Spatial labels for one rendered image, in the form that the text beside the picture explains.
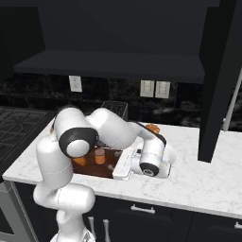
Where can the orange jar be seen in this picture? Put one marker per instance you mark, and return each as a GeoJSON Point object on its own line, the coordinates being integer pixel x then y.
{"type": "Point", "coordinates": [100, 156]}

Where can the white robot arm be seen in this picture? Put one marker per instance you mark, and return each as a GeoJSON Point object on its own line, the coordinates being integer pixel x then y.
{"type": "Point", "coordinates": [55, 164]}

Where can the dark cabinet door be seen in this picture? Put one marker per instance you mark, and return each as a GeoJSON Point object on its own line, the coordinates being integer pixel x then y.
{"type": "Point", "coordinates": [217, 78]}

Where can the orange pastry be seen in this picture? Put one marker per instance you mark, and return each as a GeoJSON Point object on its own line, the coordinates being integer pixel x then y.
{"type": "Point", "coordinates": [79, 161]}

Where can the grey oven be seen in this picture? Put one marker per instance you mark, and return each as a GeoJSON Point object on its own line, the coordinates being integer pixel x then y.
{"type": "Point", "coordinates": [11, 214]}

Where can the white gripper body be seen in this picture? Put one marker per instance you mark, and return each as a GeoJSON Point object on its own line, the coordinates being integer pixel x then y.
{"type": "Point", "coordinates": [124, 165]}

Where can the black hob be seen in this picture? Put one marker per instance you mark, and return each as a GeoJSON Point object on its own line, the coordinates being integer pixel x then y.
{"type": "Point", "coordinates": [17, 132]}

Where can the dark wall shelf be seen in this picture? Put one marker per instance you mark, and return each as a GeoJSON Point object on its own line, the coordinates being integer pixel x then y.
{"type": "Point", "coordinates": [110, 66]}

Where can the white wall outlet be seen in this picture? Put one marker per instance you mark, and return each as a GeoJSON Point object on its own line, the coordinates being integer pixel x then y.
{"type": "Point", "coordinates": [146, 88]}
{"type": "Point", "coordinates": [162, 89]}
{"type": "Point", "coordinates": [75, 83]}

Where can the brown croissant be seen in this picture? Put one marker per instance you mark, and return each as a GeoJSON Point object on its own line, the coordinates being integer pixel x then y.
{"type": "Point", "coordinates": [153, 128]}

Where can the dark cupboard door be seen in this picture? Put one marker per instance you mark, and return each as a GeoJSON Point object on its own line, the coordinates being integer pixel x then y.
{"type": "Point", "coordinates": [108, 220]}
{"type": "Point", "coordinates": [89, 225]}

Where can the dark drawer front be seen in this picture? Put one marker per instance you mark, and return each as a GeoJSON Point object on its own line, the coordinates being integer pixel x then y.
{"type": "Point", "coordinates": [157, 217]}
{"type": "Point", "coordinates": [217, 228]}

